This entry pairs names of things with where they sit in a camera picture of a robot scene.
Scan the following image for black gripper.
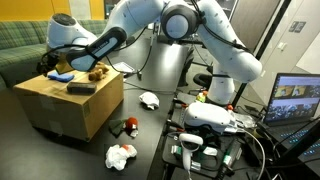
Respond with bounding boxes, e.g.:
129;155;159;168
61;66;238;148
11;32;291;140
35;53;61;78

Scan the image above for blue sponge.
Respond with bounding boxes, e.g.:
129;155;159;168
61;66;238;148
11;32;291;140
47;71;76;83

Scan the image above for black remote control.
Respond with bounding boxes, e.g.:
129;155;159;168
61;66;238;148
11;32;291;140
66;82;98;94

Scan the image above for brown moose plush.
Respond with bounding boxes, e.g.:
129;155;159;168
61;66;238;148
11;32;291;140
87;62;111;82

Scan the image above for red plush toy green leaf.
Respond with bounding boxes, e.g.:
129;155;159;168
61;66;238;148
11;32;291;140
108;116;140;138

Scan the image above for large cardboard box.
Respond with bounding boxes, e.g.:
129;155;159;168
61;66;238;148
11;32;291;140
13;64;125;143

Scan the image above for white cloth with red spot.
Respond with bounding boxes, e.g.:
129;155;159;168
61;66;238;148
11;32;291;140
105;143;138;172

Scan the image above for green plaid sofa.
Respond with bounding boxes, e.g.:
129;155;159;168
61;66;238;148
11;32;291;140
0;19;114;90

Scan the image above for black equipment cart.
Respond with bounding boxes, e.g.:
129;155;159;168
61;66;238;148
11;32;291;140
161;131;246;180

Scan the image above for black office chair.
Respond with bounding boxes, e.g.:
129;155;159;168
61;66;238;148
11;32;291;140
192;64;218;90

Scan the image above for green yellow bottle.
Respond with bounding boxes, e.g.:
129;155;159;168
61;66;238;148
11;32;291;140
195;90;208;104

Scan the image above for white VR controller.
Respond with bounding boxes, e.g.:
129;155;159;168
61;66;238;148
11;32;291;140
178;133;204;173

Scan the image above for white VR headset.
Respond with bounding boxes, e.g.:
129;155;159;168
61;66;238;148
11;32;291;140
183;101;240;134

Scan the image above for clear plastic bag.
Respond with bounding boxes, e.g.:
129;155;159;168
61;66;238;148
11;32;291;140
233;111;258;130

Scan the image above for black tripod pole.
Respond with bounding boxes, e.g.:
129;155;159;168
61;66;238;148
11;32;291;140
231;0;293;108

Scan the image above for black laptop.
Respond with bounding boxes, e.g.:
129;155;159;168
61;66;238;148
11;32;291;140
258;72;320;168

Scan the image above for white cable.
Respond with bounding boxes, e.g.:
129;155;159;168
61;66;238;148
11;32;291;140
238;127;268;180

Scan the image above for grey wall sign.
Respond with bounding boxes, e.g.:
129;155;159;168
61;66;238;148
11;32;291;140
288;20;308;33

